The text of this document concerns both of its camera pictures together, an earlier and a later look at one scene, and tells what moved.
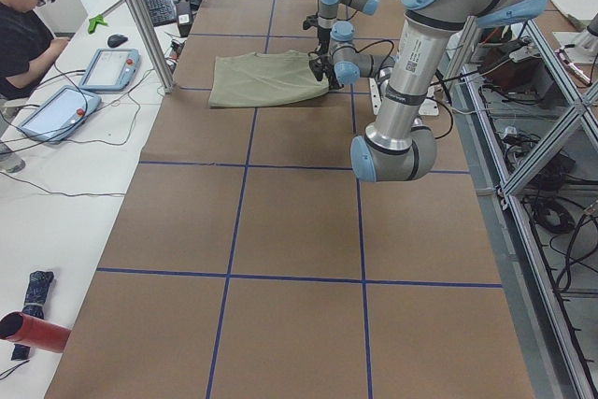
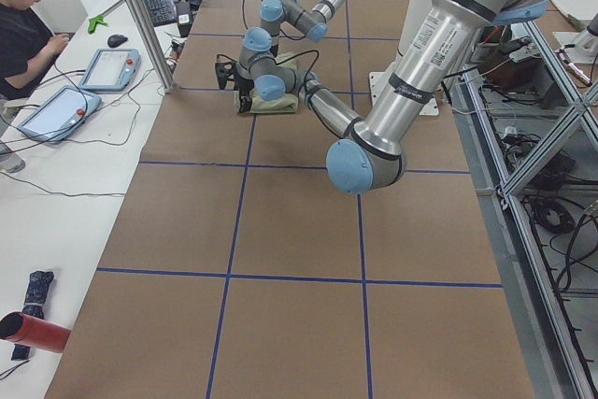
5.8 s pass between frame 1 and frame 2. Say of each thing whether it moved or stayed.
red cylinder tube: stayed
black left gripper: moved
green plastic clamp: stayed
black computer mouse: stayed
